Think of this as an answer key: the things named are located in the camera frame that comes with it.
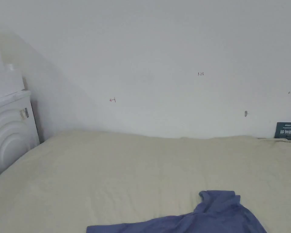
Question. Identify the bed with beige sheet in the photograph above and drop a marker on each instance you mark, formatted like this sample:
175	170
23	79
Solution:
111	174

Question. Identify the dark blue shirt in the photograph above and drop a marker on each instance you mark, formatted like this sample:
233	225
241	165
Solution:
203	218

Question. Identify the white cabinet with arched relief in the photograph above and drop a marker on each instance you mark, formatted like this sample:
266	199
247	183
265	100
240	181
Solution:
7	131

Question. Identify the dark card with white print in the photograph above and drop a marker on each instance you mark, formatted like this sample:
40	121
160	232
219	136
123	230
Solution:
287	131

